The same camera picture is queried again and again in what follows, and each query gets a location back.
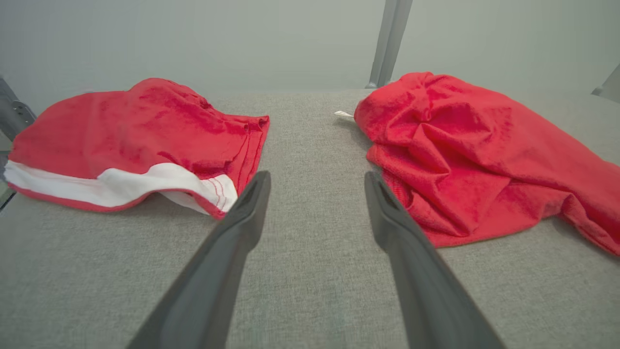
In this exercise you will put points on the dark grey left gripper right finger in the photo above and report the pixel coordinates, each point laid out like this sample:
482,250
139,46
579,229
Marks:
426,300

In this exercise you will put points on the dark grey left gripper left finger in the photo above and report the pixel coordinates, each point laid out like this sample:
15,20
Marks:
208,291

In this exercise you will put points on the red jersey with striped trim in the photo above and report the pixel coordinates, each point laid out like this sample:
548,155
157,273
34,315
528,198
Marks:
474,155

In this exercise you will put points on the red shorts with white hem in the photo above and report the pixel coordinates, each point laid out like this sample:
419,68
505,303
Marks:
126,131

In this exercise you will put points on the grey metal frame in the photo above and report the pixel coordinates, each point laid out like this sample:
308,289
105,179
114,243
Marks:
14,114

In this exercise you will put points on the grey partition post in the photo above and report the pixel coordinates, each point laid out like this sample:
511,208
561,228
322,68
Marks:
391,39

